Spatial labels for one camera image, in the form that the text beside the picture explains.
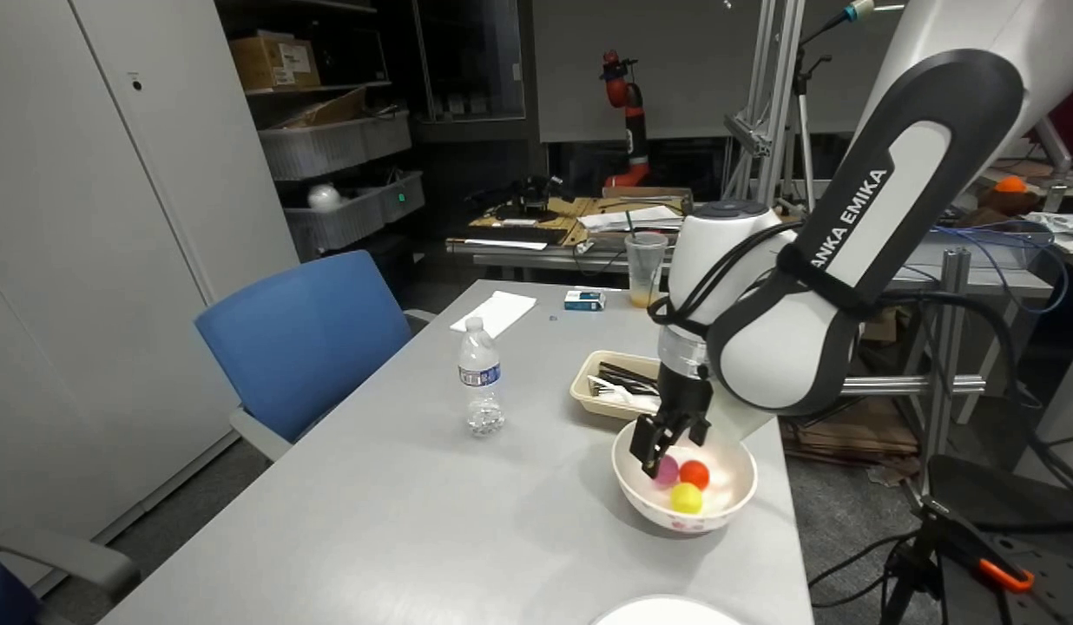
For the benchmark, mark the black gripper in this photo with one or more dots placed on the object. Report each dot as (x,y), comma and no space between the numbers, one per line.
(680,388)

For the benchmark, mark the purple ball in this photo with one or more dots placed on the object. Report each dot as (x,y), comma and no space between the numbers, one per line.
(666,470)

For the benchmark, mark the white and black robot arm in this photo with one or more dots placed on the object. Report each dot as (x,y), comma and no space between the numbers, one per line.
(869,220)

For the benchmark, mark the white ceramic bowl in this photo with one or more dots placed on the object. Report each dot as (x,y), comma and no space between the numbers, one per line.
(721,506)

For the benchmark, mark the white plate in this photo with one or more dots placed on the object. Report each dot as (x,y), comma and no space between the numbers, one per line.
(666,613)

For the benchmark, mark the orange ball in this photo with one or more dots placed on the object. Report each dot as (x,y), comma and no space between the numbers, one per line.
(695,475)

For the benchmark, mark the yellow ball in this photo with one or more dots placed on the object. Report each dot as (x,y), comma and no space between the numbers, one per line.
(686,499)

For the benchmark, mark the black plastic cutlery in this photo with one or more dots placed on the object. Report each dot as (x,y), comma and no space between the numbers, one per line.
(626,375)

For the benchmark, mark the beige rectangular tray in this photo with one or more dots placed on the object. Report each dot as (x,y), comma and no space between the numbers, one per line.
(598,406)

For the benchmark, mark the small blue box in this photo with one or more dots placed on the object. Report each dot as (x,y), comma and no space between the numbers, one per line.
(585,299)

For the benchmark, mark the clear plastic cup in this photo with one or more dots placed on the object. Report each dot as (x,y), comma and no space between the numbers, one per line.
(642,272)

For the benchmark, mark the flat brown cardboard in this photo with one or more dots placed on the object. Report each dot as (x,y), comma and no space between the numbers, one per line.
(869,440)

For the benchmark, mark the clear plastic water bottle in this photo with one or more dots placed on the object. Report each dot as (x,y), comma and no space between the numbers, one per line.
(481,384)

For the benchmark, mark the white paper sheet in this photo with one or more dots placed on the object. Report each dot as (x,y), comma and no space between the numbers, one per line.
(496,313)

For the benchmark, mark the white papers stack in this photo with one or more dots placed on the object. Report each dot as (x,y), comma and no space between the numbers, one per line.
(632,218)

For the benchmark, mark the grey cluttered work table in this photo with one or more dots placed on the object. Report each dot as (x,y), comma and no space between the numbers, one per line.
(520,247)

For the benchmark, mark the black tripod with orange clamp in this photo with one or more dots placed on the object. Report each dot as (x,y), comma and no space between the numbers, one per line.
(952,544)

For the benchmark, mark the thin stand with green tip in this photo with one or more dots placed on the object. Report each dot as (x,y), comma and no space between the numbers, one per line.
(805,151)

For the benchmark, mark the blue office chair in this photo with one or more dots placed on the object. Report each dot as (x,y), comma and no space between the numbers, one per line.
(302,342)

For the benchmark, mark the grey storage bin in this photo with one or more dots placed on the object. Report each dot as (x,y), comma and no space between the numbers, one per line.
(326,144)
(349,212)

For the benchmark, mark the small orange object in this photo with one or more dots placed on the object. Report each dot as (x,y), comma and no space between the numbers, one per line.
(1007,186)

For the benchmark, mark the white round object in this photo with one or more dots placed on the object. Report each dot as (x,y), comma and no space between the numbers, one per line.
(324,197)

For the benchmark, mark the cardboard box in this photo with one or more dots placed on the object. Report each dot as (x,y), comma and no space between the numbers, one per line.
(274,64)

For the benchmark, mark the white metal cabinet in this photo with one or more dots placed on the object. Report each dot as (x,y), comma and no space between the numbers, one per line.
(93,254)

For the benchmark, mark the blue chair with grey armrest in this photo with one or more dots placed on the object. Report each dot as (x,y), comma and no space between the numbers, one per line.
(61,561)

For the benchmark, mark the aluminium table frame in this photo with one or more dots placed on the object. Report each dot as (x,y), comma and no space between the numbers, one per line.
(945,350)

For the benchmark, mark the aluminium frame stand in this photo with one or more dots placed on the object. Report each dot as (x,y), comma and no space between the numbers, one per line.
(773,105)

